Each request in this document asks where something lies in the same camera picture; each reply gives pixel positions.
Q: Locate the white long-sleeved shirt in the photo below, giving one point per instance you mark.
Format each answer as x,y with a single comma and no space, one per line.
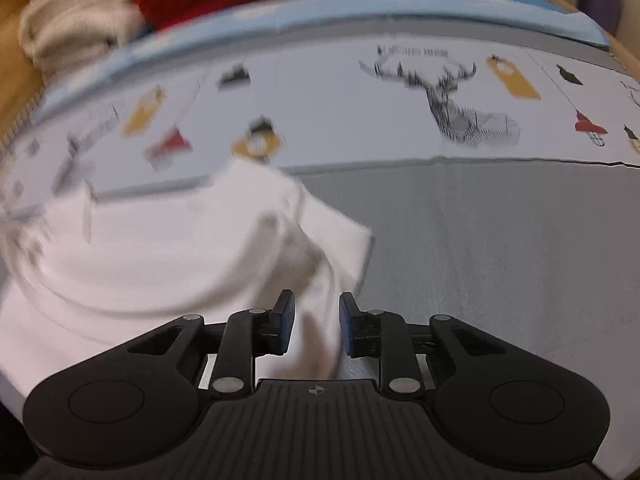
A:
150,270

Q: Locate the light blue sheet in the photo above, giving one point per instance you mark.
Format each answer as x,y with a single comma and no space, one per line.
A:
350,7

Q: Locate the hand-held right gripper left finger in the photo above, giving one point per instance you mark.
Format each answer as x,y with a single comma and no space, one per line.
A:
285,325

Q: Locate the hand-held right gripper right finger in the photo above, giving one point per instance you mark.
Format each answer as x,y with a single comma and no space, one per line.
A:
347,325

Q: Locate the cream folded quilt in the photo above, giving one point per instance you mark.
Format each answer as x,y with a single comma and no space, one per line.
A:
80,15

